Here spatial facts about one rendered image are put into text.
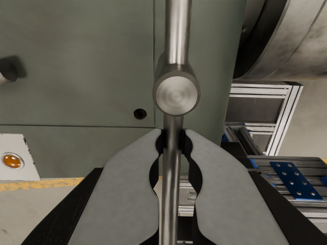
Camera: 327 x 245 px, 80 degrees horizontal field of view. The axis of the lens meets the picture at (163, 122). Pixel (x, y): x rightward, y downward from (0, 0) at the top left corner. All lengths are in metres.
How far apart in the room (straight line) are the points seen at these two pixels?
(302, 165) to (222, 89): 0.74
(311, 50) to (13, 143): 0.37
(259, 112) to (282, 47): 1.26
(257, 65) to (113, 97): 0.19
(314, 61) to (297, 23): 0.07
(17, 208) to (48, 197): 0.45
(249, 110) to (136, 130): 1.29
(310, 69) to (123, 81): 0.25
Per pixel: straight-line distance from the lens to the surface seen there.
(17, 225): 3.20
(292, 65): 0.31
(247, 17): 0.30
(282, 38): 0.27
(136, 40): 0.20
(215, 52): 0.21
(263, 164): 0.86
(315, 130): 2.10
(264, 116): 1.55
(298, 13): 0.26
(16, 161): 0.32
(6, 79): 0.24
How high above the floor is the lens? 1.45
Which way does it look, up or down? 61 degrees down
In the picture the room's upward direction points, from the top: 178 degrees counter-clockwise
